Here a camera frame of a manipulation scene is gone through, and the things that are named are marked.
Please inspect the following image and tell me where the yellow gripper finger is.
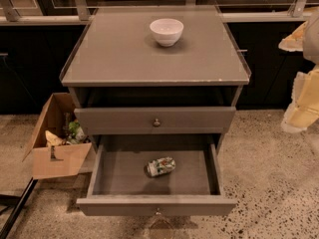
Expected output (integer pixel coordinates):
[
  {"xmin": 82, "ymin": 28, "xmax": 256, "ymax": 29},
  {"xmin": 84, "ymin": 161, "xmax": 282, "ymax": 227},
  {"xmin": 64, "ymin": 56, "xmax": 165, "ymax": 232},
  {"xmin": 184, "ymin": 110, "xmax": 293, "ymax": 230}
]
[
  {"xmin": 278, "ymin": 22, "xmax": 307, "ymax": 52},
  {"xmin": 281, "ymin": 65, "xmax": 319, "ymax": 133}
]

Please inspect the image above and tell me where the green white 7up can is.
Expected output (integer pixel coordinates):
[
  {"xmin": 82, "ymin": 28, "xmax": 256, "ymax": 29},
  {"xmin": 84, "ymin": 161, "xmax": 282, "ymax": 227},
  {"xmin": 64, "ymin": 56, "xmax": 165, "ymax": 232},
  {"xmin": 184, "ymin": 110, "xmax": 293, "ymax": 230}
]
[{"xmin": 147, "ymin": 156, "xmax": 175, "ymax": 177}]

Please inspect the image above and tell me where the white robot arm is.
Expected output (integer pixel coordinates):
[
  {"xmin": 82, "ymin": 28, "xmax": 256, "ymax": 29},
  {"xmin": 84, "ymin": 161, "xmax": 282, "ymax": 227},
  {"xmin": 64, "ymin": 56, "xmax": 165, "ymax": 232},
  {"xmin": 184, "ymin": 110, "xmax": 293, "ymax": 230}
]
[{"xmin": 278, "ymin": 11, "xmax": 319, "ymax": 133}]

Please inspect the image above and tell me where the brass top drawer knob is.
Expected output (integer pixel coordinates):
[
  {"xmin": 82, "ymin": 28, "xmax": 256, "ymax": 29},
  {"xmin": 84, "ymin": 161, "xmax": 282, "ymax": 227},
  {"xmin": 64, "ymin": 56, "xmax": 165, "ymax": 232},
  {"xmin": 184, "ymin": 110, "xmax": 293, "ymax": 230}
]
[{"xmin": 153, "ymin": 119, "xmax": 160, "ymax": 127}]

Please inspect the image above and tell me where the grey drawer cabinet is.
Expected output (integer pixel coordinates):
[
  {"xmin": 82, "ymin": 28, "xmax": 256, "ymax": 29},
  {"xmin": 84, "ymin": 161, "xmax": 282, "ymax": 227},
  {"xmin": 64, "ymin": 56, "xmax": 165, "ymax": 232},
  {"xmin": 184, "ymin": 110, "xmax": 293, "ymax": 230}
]
[{"xmin": 59, "ymin": 4, "xmax": 252, "ymax": 154}]

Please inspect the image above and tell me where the open grey middle drawer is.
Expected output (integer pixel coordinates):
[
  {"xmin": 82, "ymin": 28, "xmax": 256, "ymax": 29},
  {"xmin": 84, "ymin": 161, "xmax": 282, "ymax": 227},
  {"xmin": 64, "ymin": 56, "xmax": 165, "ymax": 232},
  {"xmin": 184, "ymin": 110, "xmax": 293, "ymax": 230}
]
[{"xmin": 77, "ymin": 134, "xmax": 236, "ymax": 216}]

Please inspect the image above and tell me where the closed grey top drawer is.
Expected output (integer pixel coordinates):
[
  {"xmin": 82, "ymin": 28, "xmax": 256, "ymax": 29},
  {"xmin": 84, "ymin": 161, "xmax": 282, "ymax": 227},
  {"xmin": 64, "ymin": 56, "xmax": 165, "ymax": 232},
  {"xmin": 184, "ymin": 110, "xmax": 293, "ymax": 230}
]
[{"xmin": 74, "ymin": 107, "xmax": 235, "ymax": 134}]

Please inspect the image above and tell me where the white ceramic bowl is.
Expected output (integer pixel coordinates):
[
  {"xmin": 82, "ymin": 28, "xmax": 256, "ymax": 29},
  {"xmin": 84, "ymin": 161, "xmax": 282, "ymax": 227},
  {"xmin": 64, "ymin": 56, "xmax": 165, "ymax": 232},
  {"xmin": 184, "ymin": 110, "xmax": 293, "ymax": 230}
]
[{"xmin": 150, "ymin": 18, "xmax": 183, "ymax": 47}]

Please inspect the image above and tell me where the green snack bag in box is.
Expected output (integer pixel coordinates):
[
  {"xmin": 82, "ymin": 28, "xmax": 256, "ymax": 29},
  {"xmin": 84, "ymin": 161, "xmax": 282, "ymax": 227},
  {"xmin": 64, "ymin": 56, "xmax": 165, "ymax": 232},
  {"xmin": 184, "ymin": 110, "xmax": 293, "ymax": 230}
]
[{"xmin": 68, "ymin": 120, "xmax": 87, "ymax": 144}]

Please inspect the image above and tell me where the brown cardboard box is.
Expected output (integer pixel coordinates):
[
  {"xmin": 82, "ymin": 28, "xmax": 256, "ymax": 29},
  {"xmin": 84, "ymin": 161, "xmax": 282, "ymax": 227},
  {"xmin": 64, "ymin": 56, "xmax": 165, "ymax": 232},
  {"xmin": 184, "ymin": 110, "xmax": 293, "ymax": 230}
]
[{"xmin": 24, "ymin": 93, "xmax": 95, "ymax": 179}]

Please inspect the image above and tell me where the crumpled beige paper in box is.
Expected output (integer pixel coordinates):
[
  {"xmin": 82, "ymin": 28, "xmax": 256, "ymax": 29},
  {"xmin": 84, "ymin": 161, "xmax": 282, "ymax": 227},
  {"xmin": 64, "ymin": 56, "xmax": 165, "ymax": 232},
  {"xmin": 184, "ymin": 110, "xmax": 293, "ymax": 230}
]
[{"xmin": 45, "ymin": 130, "xmax": 64, "ymax": 146}]

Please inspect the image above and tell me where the black metal floor bar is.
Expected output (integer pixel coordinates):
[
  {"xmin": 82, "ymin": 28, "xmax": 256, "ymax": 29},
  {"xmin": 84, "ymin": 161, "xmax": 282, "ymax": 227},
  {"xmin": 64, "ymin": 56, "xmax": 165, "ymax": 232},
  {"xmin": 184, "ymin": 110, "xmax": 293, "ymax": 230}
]
[{"xmin": 0, "ymin": 178, "xmax": 38, "ymax": 239}]

